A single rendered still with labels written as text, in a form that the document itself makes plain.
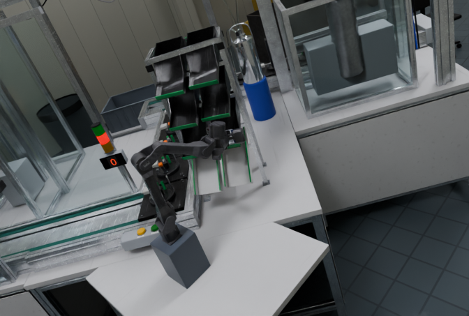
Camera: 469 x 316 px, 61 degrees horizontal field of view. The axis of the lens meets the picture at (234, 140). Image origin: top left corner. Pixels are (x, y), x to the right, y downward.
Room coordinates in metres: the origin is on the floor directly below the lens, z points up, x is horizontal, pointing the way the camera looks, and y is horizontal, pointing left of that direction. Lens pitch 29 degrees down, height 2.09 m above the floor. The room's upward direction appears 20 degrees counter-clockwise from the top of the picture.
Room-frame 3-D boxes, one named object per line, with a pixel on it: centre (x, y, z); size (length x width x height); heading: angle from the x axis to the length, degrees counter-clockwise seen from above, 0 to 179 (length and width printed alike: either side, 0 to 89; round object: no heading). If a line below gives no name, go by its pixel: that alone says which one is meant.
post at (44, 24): (1.91, 0.61, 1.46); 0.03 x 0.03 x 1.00; 83
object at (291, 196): (2.17, 0.39, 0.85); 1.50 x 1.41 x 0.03; 83
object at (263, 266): (1.32, 0.33, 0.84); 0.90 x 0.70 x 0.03; 36
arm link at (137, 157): (1.30, 0.35, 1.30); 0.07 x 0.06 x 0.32; 23
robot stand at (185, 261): (1.29, 0.37, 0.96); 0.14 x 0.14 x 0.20; 36
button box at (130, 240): (1.53, 0.56, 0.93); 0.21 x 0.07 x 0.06; 83
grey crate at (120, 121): (3.84, 0.79, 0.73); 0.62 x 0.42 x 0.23; 83
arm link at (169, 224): (1.29, 0.37, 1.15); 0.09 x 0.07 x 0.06; 23
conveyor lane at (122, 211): (1.79, 0.74, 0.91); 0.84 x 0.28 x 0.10; 83
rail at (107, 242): (1.62, 0.74, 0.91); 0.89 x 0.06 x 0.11; 83
